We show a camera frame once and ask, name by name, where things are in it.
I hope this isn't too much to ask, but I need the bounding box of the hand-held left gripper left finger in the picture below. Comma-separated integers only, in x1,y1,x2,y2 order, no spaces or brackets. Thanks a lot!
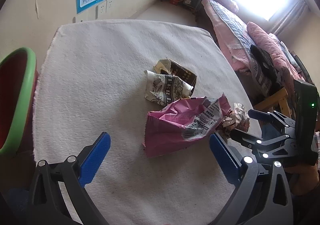
29,131,112,225

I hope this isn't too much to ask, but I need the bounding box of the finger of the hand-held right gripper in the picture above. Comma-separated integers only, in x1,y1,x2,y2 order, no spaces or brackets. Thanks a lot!
229,130,292,159
247,109,297,135

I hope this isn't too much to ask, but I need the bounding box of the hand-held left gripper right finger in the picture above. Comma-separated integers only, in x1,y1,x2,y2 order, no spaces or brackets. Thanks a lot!
209,133,294,225

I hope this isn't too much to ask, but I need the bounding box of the foil ball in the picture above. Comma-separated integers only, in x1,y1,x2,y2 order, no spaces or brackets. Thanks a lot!
220,103,250,138

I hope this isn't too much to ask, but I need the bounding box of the pink printed snack wrapper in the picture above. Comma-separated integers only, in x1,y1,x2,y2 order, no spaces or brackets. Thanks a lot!
144,93,232,158

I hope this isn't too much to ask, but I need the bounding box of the green basin with red inside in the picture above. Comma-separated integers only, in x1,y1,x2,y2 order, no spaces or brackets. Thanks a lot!
0,47,37,157

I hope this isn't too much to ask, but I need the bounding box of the person's right hand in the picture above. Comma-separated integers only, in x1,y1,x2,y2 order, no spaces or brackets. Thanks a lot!
284,159,320,197

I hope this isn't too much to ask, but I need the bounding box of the black clothing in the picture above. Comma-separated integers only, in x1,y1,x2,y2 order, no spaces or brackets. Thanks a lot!
250,45,282,83

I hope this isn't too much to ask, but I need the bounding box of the pink floral pillow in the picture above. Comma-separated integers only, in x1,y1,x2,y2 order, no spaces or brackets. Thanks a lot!
246,21,299,83

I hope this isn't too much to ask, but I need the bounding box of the white towel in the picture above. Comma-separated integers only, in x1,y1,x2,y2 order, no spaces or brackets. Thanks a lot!
32,19,263,225

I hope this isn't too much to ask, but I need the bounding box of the bed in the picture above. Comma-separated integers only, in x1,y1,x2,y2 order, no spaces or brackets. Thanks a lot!
200,0,310,98

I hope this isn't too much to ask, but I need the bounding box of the dark brown wrapper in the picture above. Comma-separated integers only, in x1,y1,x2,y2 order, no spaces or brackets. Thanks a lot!
153,58,198,97

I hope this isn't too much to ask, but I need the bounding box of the beige patterned wrapper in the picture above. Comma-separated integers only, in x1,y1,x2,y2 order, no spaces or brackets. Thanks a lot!
144,70,194,107

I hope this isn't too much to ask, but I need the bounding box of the plaid blanket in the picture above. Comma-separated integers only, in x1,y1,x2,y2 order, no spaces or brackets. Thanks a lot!
207,0,253,48

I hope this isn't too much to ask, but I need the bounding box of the grey curtain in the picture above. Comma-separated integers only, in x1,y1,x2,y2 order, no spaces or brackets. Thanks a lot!
269,0,308,38

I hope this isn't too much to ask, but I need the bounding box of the wooden chair frame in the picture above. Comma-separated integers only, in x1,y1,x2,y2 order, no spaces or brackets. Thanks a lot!
255,88,293,118

